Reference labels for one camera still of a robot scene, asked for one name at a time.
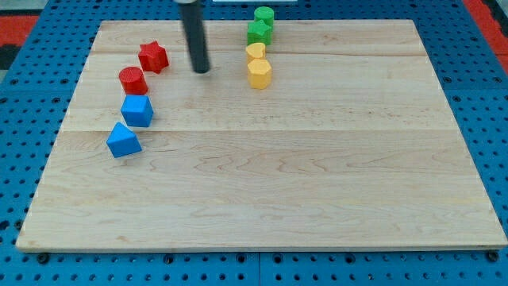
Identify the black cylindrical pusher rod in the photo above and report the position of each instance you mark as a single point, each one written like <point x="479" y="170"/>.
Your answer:
<point x="192" y="20"/>

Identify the yellow heart block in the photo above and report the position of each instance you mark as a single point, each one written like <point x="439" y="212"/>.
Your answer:
<point x="255" y="51"/>

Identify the red star block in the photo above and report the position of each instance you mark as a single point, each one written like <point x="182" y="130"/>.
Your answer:
<point x="153" y="57"/>

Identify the green star block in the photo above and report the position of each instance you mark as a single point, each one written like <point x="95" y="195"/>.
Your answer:
<point x="259" y="32"/>

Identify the green cylinder block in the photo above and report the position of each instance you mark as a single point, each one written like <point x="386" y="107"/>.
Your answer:
<point x="265" y="14"/>

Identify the red cylinder block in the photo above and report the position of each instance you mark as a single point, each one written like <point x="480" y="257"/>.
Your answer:
<point x="133" y="81"/>

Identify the yellow hexagon block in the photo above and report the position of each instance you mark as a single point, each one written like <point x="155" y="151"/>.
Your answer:
<point x="259" y="73"/>

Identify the blue cube block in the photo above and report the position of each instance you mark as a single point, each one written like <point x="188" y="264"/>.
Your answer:
<point x="137" y="110"/>

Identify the blue triangular prism block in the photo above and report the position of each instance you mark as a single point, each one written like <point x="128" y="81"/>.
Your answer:
<point x="122" y="141"/>

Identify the light wooden board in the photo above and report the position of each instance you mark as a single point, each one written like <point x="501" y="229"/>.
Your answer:
<point x="352" y="147"/>

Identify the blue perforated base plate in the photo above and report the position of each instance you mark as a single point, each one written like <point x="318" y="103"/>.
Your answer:
<point x="39" y="84"/>

